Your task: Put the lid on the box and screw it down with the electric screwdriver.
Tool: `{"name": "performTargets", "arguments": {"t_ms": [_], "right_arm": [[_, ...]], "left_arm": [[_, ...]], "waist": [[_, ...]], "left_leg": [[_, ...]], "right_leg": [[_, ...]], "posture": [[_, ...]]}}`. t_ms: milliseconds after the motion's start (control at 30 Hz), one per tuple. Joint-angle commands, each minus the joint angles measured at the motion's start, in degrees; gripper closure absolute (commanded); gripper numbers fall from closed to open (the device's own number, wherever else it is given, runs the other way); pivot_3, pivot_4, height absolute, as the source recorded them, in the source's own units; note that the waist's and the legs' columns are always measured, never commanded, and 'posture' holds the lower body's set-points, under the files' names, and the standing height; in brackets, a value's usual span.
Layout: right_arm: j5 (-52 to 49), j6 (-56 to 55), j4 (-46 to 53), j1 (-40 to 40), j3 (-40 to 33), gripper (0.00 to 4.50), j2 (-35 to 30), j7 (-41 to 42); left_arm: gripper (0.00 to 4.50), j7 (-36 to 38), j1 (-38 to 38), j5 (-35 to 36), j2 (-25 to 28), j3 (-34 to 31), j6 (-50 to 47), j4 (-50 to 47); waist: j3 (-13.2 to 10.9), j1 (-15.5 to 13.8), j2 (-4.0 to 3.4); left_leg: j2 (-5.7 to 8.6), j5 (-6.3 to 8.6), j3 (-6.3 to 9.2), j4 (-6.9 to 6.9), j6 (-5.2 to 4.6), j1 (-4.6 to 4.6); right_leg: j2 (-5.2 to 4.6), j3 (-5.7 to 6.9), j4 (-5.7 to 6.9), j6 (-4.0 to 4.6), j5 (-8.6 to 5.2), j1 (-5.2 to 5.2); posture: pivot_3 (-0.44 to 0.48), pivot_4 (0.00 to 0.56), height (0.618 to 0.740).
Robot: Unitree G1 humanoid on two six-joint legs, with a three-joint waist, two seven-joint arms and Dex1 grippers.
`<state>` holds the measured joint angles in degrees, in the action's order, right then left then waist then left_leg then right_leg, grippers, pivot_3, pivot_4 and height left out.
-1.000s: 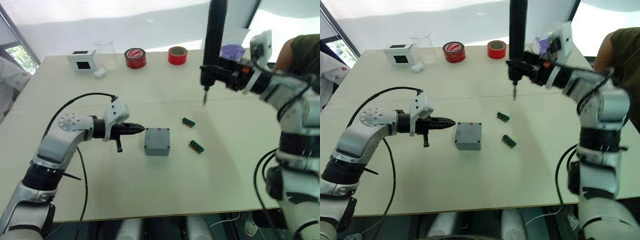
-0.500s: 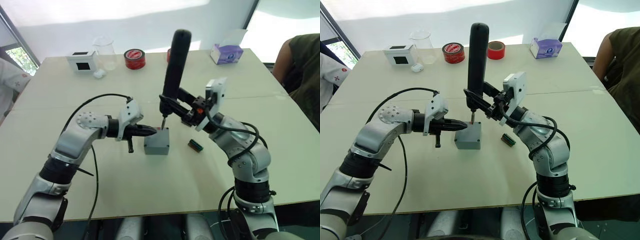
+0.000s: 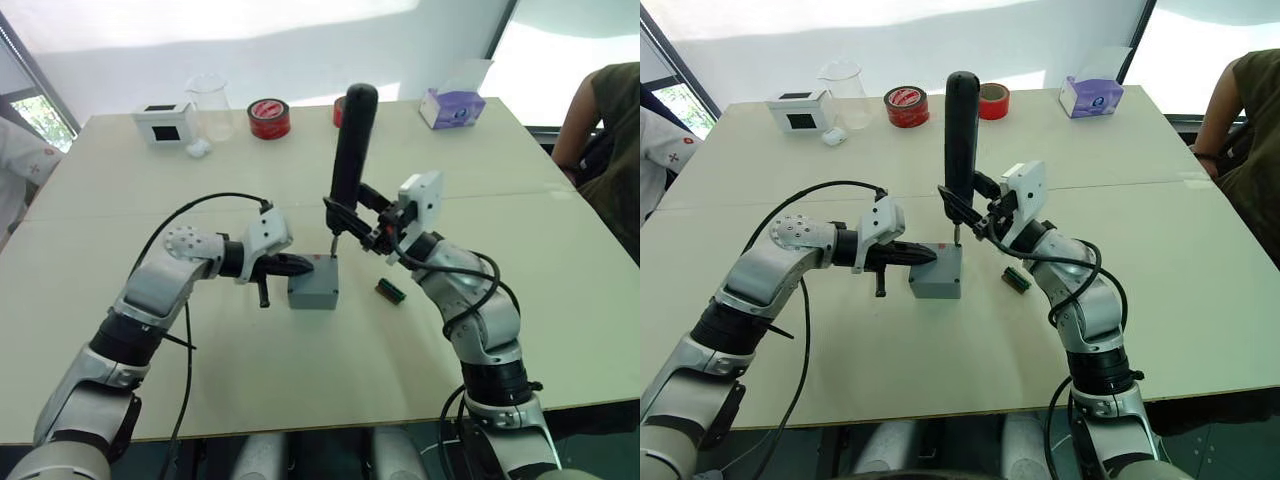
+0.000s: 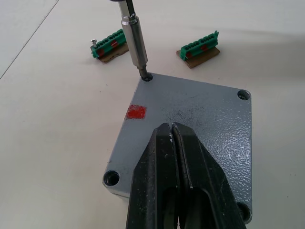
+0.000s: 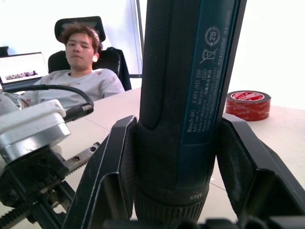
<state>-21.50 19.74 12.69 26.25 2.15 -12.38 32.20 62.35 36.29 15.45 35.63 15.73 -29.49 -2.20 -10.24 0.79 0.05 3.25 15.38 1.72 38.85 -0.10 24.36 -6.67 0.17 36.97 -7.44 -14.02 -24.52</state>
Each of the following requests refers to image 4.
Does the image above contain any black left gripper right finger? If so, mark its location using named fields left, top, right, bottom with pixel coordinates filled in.
left=171, top=122, right=246, bottom=229

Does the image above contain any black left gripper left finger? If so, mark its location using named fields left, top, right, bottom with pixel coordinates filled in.
left=125, top=122, right=182, bottom=229

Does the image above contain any grey metal lid red mark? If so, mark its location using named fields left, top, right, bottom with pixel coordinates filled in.
left=102, top=73, right=253, bottom=226

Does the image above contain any grey metal box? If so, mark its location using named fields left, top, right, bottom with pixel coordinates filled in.
left=103, top=180, right=131, bottom=199

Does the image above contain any green plastic screw holder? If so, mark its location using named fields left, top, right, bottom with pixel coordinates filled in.
left=91, top=29, right=128, bottom=59
left=180, top=30, right=220, bottom=60

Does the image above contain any brown cardboard piece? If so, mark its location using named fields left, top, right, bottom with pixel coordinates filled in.
left=176, top=46, right=221, bottom=69
left=98, top=45, right=130, bottom=64

